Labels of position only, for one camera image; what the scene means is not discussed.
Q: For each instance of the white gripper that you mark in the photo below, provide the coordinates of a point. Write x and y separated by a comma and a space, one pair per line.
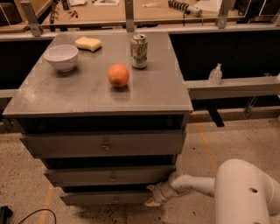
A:
160, 191

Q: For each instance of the grey bottom drawer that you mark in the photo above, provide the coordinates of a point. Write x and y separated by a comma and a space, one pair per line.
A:
105, 198

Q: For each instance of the grey drawer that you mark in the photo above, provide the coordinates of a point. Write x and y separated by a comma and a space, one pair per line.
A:
104, 176
104, 144
105, 198

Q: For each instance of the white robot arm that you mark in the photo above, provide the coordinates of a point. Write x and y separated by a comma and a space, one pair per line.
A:
243, 194

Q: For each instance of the grey middle drawer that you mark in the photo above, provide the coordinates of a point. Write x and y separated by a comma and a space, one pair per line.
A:
104, 176

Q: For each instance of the grey drawer cabinet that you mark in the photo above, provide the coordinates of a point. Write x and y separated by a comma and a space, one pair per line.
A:
83, 100

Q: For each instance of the grey top drawer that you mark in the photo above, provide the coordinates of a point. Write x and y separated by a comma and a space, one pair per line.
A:
104, 144

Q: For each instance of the orange fruit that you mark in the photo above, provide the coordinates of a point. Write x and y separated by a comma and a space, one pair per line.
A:
118, 75

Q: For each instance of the clear sanitizer bottle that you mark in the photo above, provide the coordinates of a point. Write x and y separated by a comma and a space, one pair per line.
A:
215, 75

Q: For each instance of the black floor device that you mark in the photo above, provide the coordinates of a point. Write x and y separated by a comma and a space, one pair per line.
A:
5, 214

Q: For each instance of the soda can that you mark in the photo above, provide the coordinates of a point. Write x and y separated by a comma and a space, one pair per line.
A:
139, 51

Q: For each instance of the yellow sponge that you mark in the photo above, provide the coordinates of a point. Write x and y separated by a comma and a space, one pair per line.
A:
91, 44

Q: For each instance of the white bowl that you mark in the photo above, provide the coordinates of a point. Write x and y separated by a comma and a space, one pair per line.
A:
62, 57

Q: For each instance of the black ribbed tool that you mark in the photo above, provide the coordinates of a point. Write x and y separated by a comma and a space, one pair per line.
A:
186, 8

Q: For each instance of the wooden workbench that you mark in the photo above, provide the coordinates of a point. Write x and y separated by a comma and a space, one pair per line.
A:
38, 16

